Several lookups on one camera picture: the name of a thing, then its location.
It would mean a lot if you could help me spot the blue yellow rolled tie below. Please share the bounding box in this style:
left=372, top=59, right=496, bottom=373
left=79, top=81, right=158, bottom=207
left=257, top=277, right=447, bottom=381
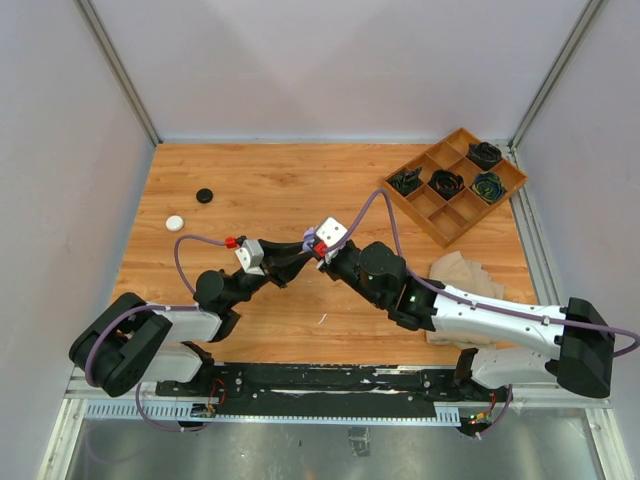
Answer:
left=471, top=172, right=506, bottom=204

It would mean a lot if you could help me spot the beige folded cloth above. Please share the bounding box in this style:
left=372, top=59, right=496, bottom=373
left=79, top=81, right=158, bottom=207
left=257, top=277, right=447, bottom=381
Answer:
left=426, top=251, right=505, bottom=350

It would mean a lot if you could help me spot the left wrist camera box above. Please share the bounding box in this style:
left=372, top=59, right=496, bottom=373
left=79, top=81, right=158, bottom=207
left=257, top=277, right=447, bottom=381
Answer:
left=235, top=239, right=265, bottom=276

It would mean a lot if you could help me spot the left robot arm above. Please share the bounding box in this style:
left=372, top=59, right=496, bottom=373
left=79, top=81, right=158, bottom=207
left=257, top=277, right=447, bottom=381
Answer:
left=68, top=237, right=314, bottom=397

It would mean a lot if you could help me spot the white round charging case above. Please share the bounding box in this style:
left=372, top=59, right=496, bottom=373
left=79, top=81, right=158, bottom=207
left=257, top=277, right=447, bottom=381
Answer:
left=165, top=215, right=185, bottom=232

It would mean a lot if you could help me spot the aluminium frame rail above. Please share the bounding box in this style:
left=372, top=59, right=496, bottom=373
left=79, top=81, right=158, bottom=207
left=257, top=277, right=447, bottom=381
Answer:
left=72, top=0, right=163, bottom=147

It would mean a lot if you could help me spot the black orange rolled tie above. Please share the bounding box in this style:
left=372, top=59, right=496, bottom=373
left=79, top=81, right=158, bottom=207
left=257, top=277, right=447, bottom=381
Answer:
left=428, top=170, right=465, bottom=201

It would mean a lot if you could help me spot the black dotted rolled tie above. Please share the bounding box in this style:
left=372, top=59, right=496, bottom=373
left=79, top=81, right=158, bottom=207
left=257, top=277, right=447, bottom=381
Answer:
left=466, top=142, right=502, bottom=171

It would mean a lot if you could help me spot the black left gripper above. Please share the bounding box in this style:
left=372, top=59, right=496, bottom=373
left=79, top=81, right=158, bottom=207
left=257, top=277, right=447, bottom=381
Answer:
left=226, top=239, right=312, bottom=308

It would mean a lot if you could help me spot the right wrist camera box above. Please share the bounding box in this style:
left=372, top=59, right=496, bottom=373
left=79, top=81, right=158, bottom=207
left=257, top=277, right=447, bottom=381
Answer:
left=315, top=216, right=347, bottom=247

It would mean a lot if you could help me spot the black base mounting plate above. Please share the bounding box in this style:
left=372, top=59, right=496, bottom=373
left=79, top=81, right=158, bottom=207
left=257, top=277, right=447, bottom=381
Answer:
left=155, top=363, right=507, bottom=419

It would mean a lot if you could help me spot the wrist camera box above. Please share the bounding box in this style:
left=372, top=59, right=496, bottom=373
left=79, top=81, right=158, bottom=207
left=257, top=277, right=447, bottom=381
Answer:
left=315, top=216, right=347, bottom=247
left=235, top=239, right=265, bottom=276

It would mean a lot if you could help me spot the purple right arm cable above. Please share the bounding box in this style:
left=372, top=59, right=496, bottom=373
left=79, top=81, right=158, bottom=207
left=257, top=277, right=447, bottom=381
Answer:
left=324, top=188, right=639, bottom=441

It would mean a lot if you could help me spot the dark green rolled tie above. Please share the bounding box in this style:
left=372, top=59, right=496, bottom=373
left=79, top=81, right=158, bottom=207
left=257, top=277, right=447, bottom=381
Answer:
left=389, top=167, right=423, bottom=197

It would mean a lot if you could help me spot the purple earbud charging case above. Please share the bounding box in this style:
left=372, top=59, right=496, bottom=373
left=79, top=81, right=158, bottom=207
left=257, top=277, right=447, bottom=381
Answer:
left=302, top=227, right=321, bottom=256

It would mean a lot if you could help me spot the wooden compartment tray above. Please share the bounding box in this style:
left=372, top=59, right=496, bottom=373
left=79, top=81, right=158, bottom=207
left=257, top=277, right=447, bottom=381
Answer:
left=382, top=128, right=528, bottom=247

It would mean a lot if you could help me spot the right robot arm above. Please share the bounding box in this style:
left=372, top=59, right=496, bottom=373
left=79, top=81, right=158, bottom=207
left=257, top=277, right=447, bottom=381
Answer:
left=313, top=242, right=615, bottom=400

